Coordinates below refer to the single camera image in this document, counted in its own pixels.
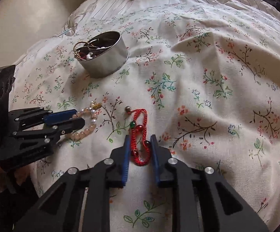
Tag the floral white bed sheet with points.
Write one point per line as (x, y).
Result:
(206, 71)

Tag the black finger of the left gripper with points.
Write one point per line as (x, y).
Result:
(67, 125)

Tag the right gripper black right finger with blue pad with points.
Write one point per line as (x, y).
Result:
(202, 200)

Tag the round silver metal tin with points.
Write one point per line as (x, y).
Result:
(102, 55)

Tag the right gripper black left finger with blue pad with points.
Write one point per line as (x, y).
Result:
(79, 199)

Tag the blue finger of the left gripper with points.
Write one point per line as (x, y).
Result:
(60, 117)

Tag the person's left hand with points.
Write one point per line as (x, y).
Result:
(15, 178)

